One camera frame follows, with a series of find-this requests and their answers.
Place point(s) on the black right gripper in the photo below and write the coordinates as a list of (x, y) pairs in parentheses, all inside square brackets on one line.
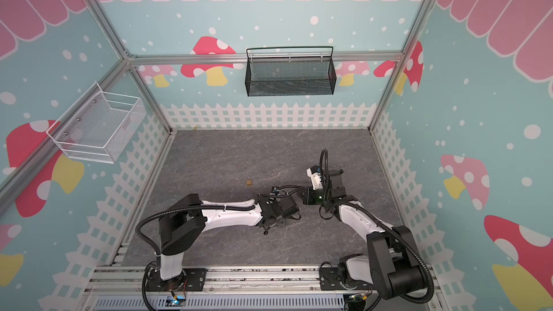
[(309, 196)]

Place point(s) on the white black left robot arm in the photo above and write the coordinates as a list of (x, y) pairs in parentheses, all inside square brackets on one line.
[(191, 216)]

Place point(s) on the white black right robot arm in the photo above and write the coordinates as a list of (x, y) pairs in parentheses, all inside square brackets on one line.
[(392, 267)]

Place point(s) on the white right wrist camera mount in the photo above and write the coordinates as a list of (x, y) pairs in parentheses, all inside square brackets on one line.
[(316, 177)]

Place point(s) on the white ribbed cable duct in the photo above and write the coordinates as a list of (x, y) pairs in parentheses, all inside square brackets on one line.
[(248, 302)]

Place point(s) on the black mesh wall basket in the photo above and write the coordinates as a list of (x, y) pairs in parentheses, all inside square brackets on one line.
[(290, 71)]

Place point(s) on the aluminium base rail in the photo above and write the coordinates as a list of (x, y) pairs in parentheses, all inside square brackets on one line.
[(224, 280)]

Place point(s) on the white wire wall basket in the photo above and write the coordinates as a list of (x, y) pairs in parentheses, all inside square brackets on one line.
[(99, 126)]

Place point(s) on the aluminium frame profile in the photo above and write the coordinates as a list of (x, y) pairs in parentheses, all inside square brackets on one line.
[(50, 146)]

